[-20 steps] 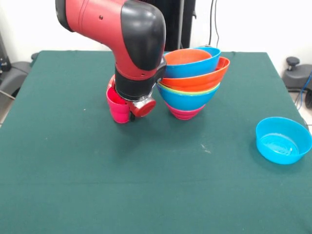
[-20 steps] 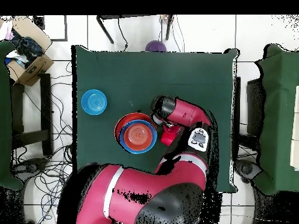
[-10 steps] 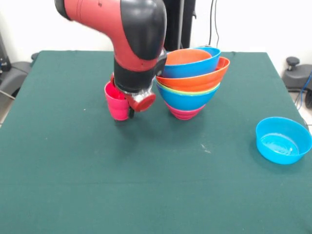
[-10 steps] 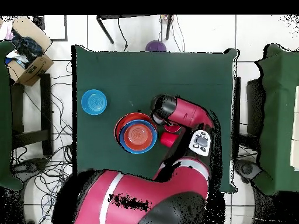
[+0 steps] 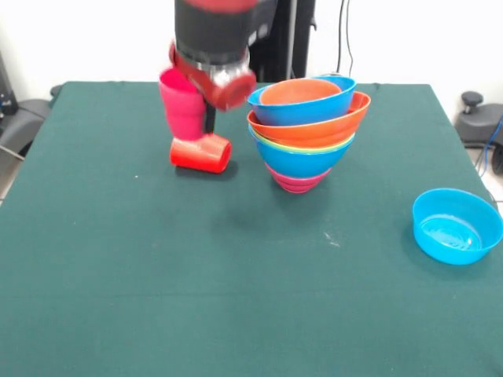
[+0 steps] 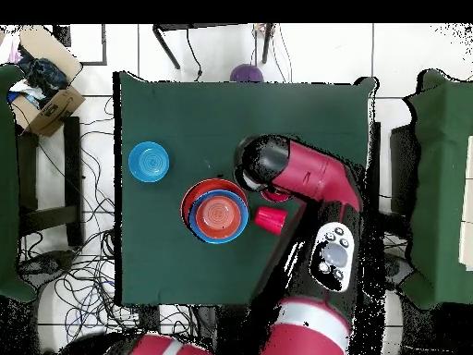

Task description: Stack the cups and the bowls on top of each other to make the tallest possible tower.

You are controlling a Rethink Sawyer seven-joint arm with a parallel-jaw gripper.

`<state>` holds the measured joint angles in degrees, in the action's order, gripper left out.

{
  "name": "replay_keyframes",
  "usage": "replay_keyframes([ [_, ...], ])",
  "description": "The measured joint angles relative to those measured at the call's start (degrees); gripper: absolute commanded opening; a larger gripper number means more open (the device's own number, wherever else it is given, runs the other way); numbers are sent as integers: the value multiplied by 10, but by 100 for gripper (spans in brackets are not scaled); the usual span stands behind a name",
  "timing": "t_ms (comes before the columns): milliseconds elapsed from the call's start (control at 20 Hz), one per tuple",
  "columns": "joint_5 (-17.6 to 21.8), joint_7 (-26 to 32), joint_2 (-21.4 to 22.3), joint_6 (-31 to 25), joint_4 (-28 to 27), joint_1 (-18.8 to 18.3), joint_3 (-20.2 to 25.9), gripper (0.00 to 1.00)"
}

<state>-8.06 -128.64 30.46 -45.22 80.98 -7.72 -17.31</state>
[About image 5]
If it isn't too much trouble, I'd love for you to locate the black wall cable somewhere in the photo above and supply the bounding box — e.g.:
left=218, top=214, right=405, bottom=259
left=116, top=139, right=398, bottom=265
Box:
left=329, top=0, right=355, bottom=78

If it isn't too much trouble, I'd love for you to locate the green plastic bowl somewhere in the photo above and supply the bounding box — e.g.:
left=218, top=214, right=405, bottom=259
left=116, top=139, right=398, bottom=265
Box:
left=251, top=131, right=356, bottom=155

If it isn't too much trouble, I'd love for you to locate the dark green tablecloth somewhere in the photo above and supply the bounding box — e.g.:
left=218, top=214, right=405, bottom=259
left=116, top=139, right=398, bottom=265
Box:
left=0, top=80, right=503, bottom=377

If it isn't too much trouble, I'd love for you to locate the small orange flat-bottomed bowl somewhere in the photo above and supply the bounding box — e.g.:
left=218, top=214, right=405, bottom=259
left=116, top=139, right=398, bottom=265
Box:
left=259, top=78, right=342, bottom=106

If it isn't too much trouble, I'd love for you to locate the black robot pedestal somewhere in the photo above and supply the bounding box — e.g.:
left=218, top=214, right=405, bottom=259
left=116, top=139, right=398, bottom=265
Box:
left=247, top=0, right=318, bottom=84

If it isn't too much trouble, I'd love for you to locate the blue cable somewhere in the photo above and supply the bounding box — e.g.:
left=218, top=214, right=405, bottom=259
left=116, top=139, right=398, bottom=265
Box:
left=476, top=117, right=503, bottom=174

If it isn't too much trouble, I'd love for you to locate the large blue plastic bowl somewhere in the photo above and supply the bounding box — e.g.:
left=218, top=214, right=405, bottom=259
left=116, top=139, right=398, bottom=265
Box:
left=248, top=131, right=357, bottom=180
left=246, top=74, right=358, bottom=127

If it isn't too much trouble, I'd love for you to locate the black stand base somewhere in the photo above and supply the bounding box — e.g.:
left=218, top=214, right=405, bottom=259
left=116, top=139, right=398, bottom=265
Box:
left=455, top=90, right=503, bottom=148
left=0, top=97, right=52, bottom=152

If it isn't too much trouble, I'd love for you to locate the large orange plastic bowl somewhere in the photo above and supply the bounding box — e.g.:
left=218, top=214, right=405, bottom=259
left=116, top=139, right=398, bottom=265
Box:
left=246, top=90, right=372, bottom=149

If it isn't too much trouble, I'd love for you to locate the small blue flat-bottomed bowl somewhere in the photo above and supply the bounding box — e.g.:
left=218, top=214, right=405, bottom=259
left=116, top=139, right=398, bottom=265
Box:
left=412, top=188, right=503, bottom=266

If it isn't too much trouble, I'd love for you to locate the pink plastic bowl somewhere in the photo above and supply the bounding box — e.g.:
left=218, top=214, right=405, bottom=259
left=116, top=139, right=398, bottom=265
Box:
left=265, top=163, right=333, bottom=195

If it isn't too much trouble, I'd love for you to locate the red plastic cup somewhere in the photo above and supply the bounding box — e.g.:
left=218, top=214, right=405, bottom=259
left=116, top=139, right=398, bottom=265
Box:
left=169, top=133, right=232, bottom=174

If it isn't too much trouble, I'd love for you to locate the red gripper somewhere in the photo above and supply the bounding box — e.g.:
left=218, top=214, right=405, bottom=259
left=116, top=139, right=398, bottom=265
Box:
left=167, top=41, right=259, bottom=134

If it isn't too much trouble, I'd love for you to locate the pink plastic cup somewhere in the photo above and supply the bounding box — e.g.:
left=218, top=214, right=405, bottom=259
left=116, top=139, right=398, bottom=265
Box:
left=158, top=67, right=207, bottom=141

